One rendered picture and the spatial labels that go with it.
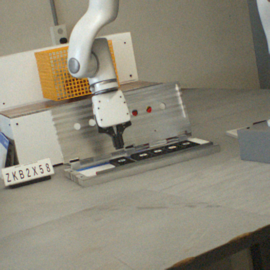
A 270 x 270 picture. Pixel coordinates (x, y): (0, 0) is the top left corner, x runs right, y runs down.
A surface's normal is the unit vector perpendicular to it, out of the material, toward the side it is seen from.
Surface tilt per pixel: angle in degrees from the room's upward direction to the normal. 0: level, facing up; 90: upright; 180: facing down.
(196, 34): 90
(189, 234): 0
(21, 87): 90
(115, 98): 76
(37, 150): 90
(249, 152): 90
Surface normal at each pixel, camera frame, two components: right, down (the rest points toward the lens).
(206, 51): 0.55, 0.06
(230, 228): -0.17, -0.97
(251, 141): -0.82, 0.25
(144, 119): 0.32, -0.11
